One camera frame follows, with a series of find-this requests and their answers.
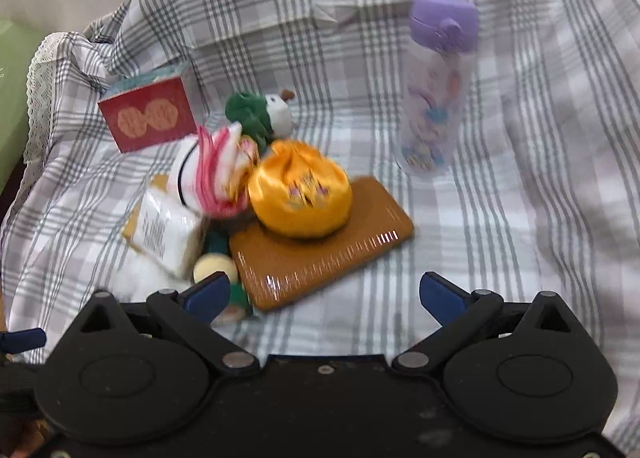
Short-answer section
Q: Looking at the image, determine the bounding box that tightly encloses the orange satin drawstring pouch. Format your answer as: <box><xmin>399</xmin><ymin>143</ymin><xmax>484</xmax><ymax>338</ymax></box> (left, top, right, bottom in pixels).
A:
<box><xmin>247</xmin><ymin>140</ymin><xmax>352</xmax><ymax>239</ymax></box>

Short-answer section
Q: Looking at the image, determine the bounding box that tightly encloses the white cotton pads pack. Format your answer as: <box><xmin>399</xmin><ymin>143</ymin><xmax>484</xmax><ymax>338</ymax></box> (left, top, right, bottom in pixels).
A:
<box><xmin>130</xmin><ymin>187</ymin><xmax>211</xmax><ymax>280</ymax></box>

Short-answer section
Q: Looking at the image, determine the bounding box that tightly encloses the green white plush toy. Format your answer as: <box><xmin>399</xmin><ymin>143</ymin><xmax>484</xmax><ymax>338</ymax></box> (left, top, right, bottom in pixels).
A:
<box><xmin>224</xmin><ymin>90</ymin><xmax>295</xmax><ymax>155</ymax></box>

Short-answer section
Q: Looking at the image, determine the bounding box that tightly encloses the purple cartoon water bottle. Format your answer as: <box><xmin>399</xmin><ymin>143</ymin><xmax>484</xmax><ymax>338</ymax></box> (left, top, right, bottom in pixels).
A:
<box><xmin>396</xmin><ymin>0</ymin><xmax>480</xmax><ymax>176</ymax></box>

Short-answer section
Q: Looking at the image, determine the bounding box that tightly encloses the cream green wooden toy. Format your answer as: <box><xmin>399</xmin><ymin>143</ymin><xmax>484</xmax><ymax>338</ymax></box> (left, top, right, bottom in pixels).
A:
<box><xmin>192</xmin><ymin>229</ymin><xmax>254</xmax><ymax>326</ymax></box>

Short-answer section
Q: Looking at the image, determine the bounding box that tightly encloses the brown leather case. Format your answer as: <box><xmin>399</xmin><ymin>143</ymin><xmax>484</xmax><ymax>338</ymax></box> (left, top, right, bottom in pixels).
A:
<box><xmin>230</xmin><ymin>176</ymin><xmax>414</xmax><ymax>311</ymax></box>

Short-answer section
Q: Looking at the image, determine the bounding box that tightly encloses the white fluffy plush toy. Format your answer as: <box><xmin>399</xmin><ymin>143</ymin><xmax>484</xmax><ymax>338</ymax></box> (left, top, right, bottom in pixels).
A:
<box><xmin>107</xmin><ymin>249</ymin><xmax>191</xmax><ymax>303</ymax></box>

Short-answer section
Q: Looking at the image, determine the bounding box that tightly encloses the grey plaid cloth cover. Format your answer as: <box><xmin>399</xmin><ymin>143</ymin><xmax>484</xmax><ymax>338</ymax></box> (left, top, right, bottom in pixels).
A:
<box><xmin>1</xmin><ymin>0</ymin><xmax>639</xmax><ymax>456</ymax></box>

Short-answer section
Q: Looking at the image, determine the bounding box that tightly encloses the green cushion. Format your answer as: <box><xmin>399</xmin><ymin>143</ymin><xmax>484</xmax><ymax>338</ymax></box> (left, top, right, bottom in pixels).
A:
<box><xmin>0</xmin><ymin>18</ymin><xmax>46</xmax><ymax>188</ymax></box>

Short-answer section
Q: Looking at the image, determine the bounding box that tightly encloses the red envelope box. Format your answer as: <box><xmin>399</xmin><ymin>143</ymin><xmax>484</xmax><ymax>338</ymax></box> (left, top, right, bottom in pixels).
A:
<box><xmin>99</xmin><ymin>62</ymin><xmax>205</xmax><ymax>154</ymax></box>

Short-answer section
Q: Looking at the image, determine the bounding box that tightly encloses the gold cardboard box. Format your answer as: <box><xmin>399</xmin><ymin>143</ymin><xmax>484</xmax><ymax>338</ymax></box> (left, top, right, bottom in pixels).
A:
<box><xmin>121</xmin><ymin>173</ymin><xmax>202</xmax><ymax>280</ymax></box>

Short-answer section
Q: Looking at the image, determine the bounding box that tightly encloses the pink white towel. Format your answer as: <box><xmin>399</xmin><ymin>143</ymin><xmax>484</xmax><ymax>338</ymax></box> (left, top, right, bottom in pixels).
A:
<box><xmin>166</xmin><ymin>122</ymin><xmax>259</xmax><ymax>220</ymax></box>

